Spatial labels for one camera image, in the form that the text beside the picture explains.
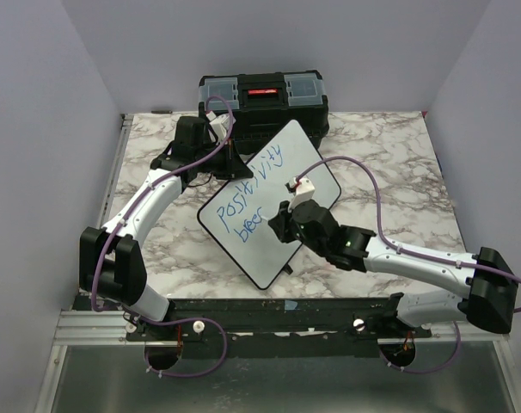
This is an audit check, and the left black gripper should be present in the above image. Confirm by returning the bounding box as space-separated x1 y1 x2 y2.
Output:
194 139 253 181

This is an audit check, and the white whiteboard black frame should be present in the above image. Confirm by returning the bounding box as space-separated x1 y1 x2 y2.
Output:
198 120 322 290

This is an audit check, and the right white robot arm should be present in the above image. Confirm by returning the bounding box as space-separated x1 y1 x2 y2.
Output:
268 200 518 337

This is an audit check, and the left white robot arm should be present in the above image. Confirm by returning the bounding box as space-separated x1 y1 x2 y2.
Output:
79 112 253 340

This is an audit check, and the black plastic toolbox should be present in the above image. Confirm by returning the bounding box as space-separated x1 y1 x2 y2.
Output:
198 70 329 155

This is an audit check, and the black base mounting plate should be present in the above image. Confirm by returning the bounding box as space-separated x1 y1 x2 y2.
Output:
126 294 431 359

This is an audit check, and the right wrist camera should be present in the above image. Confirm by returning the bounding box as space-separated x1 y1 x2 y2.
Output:
285 176 315 212

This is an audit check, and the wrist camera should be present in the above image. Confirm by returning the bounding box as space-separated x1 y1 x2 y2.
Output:
205 111 235 142
285 176 315 212

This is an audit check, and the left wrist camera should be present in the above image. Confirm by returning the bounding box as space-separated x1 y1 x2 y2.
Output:
205 111 235 142

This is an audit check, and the aluminium side rail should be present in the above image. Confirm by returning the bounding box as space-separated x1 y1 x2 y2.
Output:
34 114 133 412

